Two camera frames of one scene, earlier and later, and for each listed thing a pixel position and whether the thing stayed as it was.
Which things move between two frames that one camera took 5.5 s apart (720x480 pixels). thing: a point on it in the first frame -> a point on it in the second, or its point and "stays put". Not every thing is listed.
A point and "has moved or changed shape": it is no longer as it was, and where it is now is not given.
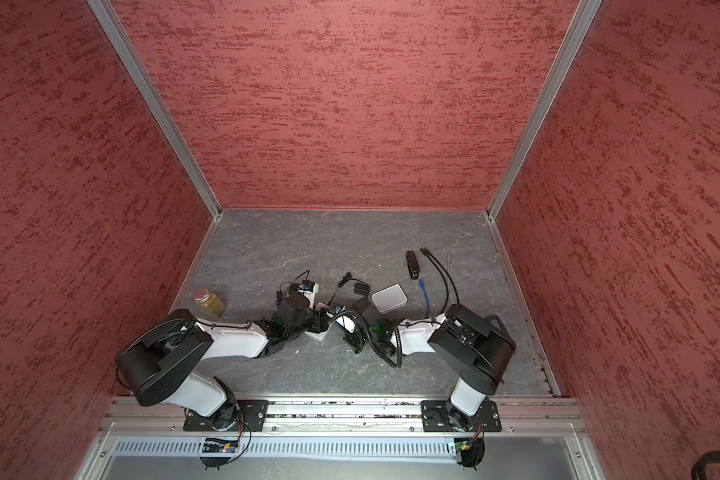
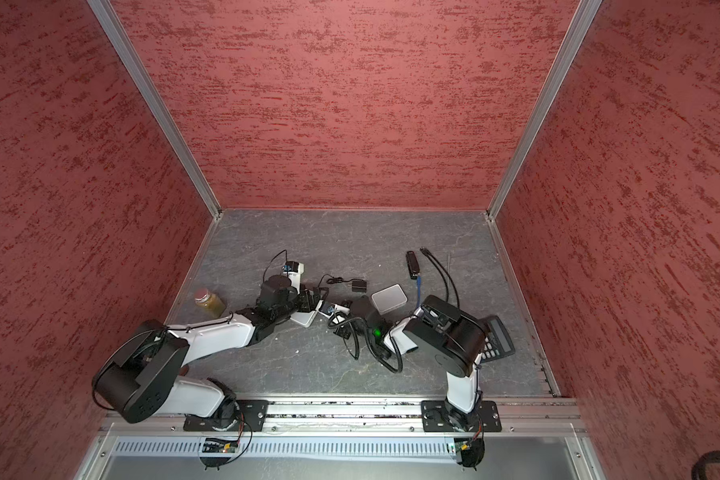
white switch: (389, 298) stays put
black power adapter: (361, 287) has moved or changed shape
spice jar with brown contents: (212, 303) stays put
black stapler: (413, 266) stays put
